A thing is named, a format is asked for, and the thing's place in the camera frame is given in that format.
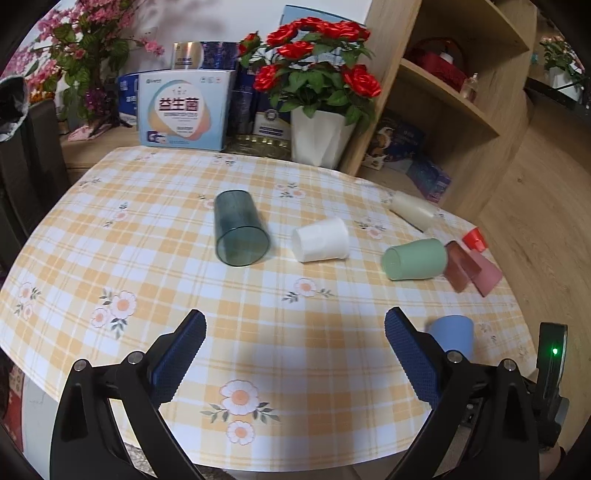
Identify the wooden shelf unit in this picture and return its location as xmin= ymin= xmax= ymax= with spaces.
xmin=366 ymin=1 xmax=537 ymax=221

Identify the white vase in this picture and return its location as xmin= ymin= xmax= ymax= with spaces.
xmin=290 ymin=107 xmax=356 ymax=170

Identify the white blue probiotic box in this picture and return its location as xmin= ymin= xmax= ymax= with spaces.
xmin=137 ymin=69 xmax=235 ymax=152

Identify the green plastic cup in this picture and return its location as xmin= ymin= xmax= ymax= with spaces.
xmin=381 ymin=238 xmax=448 ymax=281

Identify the black and white biscuit box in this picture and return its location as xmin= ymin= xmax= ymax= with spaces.
xmin=362 ymin=113 xmax=425 ymax=174

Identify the pink plastic cup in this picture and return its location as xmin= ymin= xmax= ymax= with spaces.
xmin=469 ymin=250 xmax=503 ymax=297

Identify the brown transparent cup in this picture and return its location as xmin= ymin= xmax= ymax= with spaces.
xmin=444 ymin=241 xmax=482 ymax=293

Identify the blue plastic cup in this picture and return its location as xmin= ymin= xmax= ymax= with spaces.
xmin=426 ymin=315 xmax=475 ymax=361

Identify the purple box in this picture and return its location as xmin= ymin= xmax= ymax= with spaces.
xmin=407 ymin=159 xmax=451 ymax=204

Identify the yellow checkered floral tablecloth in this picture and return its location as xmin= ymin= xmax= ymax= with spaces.
xmin=1 ymin=147 xmax=536 ymax=472

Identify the silver blue box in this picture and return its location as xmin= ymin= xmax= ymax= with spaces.
xmin=171 ymin=41 xmax=238 ymax=70

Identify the white plastic cup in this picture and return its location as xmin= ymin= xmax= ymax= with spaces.
xmin=291 ymin=217 xmax=349 ymax=263

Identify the dark blue gift box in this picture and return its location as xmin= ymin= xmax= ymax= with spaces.
xmin=226 ymin=66 xmax=291 ymax=141

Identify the red plastic cup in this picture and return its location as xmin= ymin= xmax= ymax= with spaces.
xmin=462 ymin=227 xmax=488 ymax=253

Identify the red rose bouquet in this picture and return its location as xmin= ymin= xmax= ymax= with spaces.
xmin=238 ymin=16 xmax=382 ymax=130

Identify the beige plastic cup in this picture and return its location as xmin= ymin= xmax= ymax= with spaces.
xmin=389 ymin=191 xmax=439 ymax=232

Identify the dark teal transparent cup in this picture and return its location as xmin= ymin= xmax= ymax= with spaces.
xmin=213 ymin=190 xmax=270 ymax=267

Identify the pink flower plant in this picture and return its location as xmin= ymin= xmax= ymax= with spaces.
xmin=2 ymin=0 xmax=164 ymax=125

